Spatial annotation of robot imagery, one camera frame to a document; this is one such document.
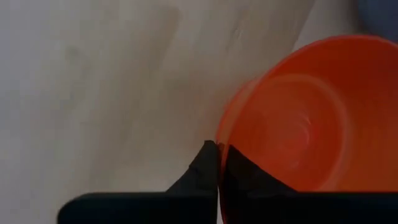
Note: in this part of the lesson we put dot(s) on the orange plastic bowl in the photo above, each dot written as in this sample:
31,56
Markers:
311,118

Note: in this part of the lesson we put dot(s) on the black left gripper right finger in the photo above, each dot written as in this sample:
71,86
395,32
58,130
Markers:
280,205

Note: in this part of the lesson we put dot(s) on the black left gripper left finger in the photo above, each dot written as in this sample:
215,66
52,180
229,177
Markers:
174,205

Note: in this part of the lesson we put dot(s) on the blue plastic bowl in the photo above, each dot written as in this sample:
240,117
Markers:
381,15

